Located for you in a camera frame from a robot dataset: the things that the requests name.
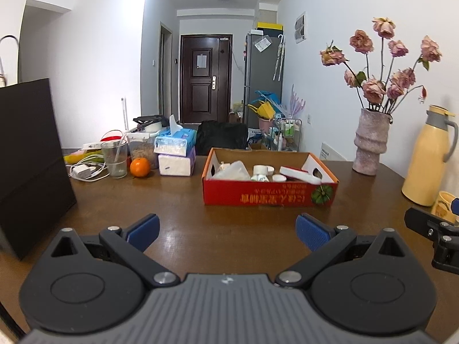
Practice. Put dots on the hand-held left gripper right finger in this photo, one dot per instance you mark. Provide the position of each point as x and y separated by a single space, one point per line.
312 231

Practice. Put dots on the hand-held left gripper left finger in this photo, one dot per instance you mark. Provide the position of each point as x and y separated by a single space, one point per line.
145 231

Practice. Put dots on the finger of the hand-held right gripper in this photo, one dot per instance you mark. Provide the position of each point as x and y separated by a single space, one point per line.
421 222
455 206

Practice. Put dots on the orange-edged cardboard box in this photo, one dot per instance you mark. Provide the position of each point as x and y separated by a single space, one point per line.
272 193

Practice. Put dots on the red and white lint brush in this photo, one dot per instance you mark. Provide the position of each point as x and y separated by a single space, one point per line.
299 175

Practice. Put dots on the white-lidded jar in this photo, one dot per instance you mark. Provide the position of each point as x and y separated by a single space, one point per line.
279 178

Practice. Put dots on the yellow mug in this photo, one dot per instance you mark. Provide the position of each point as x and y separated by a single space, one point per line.
443 208

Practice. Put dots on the yellow thermos jug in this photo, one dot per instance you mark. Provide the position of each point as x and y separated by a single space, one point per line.
426 157

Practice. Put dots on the orange fruit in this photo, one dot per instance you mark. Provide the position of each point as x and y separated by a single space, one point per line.
140 167

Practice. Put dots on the white tissue pack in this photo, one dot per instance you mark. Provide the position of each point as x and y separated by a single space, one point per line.
175 165

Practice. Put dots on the small white bottle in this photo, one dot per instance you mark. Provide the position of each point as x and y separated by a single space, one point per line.
260 178

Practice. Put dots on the clear glass cup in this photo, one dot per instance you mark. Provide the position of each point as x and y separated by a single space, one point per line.
114 161

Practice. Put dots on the white round jar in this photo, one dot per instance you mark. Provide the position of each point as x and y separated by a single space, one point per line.
263 170

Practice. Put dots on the white board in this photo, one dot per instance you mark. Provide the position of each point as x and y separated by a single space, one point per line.
331 152

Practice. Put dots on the clear plastic food container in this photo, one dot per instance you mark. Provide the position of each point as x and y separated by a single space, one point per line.
143 148

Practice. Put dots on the blue tissue pack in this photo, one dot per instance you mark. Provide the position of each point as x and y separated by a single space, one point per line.
175 143

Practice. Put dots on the pink textured vase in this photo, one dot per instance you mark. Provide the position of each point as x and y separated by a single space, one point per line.
371 143

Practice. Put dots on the metal trolley rack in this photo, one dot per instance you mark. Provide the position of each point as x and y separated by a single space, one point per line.
288 134

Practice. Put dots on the yellow banana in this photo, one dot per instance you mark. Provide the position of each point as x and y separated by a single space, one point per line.
77 158

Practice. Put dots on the crumpled clear plastic bag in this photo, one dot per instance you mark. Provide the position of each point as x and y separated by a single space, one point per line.
231 172

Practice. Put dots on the red bucket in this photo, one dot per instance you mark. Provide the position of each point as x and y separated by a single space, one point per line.
112 137

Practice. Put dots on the white power strip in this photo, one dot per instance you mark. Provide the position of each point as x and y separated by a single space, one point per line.
91 146

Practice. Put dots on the small brown cardboard box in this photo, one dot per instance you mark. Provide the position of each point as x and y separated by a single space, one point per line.
255 146

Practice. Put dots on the pink plastic bucket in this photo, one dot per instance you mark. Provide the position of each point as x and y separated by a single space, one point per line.
266 124

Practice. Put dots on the black folding chair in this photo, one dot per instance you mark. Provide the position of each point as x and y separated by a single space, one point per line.
220 138

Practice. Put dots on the purple feather decoration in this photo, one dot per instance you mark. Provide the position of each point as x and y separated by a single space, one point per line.
294 104

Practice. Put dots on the black paper bag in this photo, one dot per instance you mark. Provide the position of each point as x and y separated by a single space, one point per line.
32 165

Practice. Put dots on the blue and yellow cleaning tools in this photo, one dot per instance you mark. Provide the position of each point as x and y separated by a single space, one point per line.
265 104

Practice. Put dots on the dried pink rose bouquet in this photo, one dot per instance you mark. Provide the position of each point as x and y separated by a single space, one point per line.
374 89

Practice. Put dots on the grey refrigerator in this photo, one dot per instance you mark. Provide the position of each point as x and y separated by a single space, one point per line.
260 79

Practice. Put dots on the dark brown door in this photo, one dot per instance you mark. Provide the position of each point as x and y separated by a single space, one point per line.
205 79

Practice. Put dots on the white folded umbrella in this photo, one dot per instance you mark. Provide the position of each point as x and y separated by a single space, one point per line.
279 59

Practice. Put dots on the yellow box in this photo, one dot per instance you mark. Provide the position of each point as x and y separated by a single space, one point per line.
269 27

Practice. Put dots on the white wall panel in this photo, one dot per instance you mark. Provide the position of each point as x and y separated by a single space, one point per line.
301 28

